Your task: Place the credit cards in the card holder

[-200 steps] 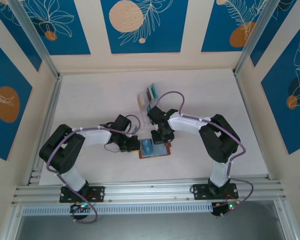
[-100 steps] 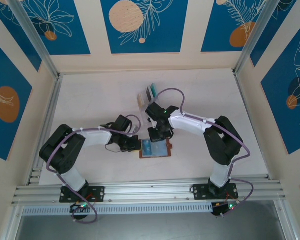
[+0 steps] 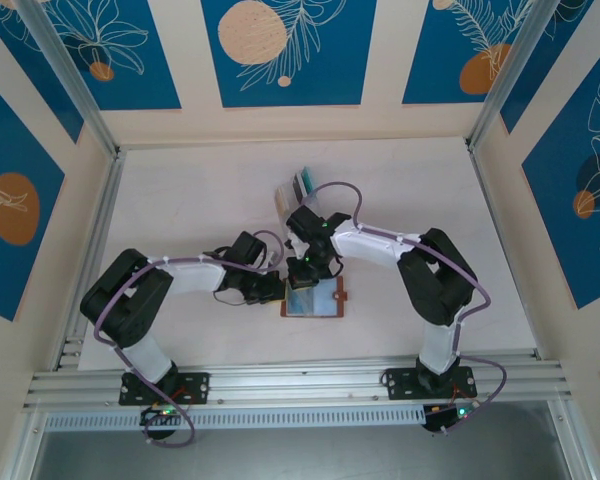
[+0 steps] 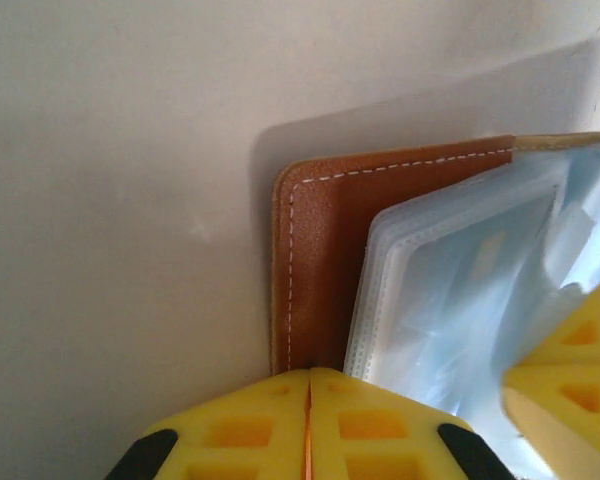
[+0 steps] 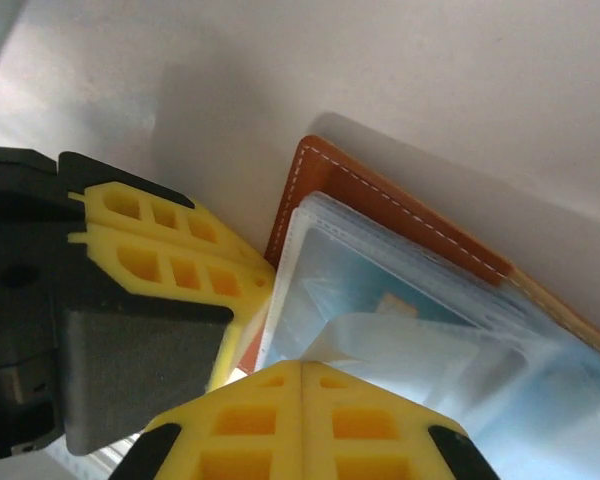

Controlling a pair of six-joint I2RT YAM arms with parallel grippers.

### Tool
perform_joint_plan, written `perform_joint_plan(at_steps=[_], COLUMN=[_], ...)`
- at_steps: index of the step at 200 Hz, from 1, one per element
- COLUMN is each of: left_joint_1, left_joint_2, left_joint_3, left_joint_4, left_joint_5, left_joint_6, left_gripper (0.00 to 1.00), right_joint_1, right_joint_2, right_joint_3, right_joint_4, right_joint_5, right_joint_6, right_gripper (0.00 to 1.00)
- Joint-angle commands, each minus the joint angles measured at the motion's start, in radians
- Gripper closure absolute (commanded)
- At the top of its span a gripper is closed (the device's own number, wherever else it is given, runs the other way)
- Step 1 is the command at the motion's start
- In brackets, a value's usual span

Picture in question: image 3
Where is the light blue VIP card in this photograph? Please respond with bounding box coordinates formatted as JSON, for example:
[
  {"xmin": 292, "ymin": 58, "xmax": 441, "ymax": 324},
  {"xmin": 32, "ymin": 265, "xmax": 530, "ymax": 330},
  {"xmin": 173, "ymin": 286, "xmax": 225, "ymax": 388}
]
[{"xmin": 285, "ymin": 290, "xmax": 315, "ymax": 316}]

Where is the brown leather card holder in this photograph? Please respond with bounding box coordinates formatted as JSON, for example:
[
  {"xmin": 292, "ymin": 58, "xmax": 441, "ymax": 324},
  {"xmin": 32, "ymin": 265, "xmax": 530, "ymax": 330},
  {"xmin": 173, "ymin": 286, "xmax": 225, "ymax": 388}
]
[{"xmin": 278, "ymin": 276, "xmax": 351, "ymax": 320}]

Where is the clear acrylic card stand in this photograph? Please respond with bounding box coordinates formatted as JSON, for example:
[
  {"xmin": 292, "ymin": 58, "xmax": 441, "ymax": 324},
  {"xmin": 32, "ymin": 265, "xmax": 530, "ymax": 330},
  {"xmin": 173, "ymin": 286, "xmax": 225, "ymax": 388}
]
[{"xmin": 273, "ymin": 166, "xmax": 326, "ymax": 236}]

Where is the grey metal panel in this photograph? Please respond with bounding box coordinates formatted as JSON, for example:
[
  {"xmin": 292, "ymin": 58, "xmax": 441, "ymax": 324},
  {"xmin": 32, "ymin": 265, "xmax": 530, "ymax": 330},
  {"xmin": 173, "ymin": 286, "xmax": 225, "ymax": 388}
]
[{"xmin": 29, "ymin": 428, "xmax": 574, "ymax": 480}]

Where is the black controller board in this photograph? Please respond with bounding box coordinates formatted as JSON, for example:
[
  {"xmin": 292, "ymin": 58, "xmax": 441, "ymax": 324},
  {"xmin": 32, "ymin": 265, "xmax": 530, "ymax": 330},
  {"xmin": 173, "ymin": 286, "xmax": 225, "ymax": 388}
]
[
  {"xmin": 138, "ymin": 405, "xmax": 181, "ymax": 427},
  {"xmin": 422, "ymin": 403, "xmax": 482, "ymax": 434}
]

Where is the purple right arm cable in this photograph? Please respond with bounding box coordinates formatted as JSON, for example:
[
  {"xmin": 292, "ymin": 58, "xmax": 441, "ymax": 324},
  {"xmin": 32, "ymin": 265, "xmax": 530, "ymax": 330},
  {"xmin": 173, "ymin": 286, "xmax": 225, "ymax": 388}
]
[{"xmin": 299, "ymin": 180, "xmax": 509, "ymax": 436}]

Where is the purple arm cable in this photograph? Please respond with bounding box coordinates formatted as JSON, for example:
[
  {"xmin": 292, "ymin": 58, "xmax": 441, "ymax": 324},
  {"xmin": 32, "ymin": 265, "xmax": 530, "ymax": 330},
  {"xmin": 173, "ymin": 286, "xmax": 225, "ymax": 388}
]
[
  {"xmin": 299, "ymin": 180, "xmax": 509, "ymax": 436},
  {"xmin": 93, "ymin": 229, "xmax": 285, "ymax": 449}
]

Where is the long aluminium frame rail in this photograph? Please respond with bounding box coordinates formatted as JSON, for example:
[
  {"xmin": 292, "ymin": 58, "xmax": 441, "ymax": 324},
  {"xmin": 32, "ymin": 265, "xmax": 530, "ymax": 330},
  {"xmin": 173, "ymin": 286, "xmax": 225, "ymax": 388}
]
[{"xmin": 22, "ymin": 352, "xmax": 576, "ymax": 412}]

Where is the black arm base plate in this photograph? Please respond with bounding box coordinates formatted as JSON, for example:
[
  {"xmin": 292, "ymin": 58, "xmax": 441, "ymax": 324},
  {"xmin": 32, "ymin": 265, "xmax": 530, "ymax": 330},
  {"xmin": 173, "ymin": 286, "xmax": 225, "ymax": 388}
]
[
  {"xmin": 382, "ymin": 366, "xmax": 477, "ymax": 401},
  {"xmin": 118, "ymin": 372, "xmax": 212, "ymax": 407}
]

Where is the white slotted cable duct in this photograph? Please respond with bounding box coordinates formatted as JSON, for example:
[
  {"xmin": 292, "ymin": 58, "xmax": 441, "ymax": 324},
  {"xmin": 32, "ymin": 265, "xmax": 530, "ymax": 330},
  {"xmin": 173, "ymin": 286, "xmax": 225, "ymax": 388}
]
[{"xmin": 43, "ymin": 403, "xmax": 427, "ymax": 432}]

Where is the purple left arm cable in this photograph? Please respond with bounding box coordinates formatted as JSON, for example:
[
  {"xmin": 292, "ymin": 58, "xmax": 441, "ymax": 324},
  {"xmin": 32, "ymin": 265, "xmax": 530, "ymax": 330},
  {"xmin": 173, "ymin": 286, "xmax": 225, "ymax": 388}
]
[{"xmin": 93, "ymin": 229, "xmax": 285, "ymax": 449}]

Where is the aluminium side rail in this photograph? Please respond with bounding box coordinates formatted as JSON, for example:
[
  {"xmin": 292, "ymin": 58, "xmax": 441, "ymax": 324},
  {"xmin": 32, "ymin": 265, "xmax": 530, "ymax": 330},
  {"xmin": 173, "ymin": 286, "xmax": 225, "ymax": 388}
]
[
  {"xmin": 53, "ymin": 148, "xmax": 127, "ymax": 372},
  {"xmin": 467, "ymin": 144, "xmax": 544, "ymax": 361}
]

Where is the blue floral wall poster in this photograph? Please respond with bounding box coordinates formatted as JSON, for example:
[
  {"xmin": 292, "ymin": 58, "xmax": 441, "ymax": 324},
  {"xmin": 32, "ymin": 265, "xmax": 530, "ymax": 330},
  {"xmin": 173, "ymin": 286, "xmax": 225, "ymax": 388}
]
[
  {"xmin": 44, "ymin": 0, "xmax": 182, "ymax": 111},
  {"xmin": 499, "ymin": 0, "xmax": 596, "ymax": 135},
  {"xmin": 201, "ymin": 0, "xmax": 379, "ymax": 109},
  {"xmin": 402, "ymin": 0, "xmax": 534, "ymax": 105},
  {"xmin": 0, "ymin": 0, "xmax": 85, "ymax": 145},
  {"xmin": 522, "ymin": 47, "xmax": 600, "ymax": 311},
  {"xmin": 0, "ymin": 69, "xmax": 67, "ymax": 322}
]

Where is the aluminium frame leg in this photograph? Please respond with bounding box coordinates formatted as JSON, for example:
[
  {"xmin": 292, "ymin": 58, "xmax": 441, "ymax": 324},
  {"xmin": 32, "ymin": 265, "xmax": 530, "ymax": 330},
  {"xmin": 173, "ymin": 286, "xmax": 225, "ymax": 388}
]
[
  {"xmin": 547, "ymin": 397, "xmax": 599, "ymax": 480},
  {"xmin": 2, "ymin": 399, "xmax": 49, "ymax": 480}
]

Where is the aluminium frame post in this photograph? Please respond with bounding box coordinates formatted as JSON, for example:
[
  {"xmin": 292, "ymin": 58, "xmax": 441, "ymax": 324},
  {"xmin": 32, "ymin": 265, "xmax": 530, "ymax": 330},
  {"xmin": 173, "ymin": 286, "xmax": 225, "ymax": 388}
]
[
  {"xmin": 467, "ymin": 0, "xmax": 556, "ymax": 150},
  {"xmin": 17, "ymin": 0, "xmax": 124, "ymax": 157}
]

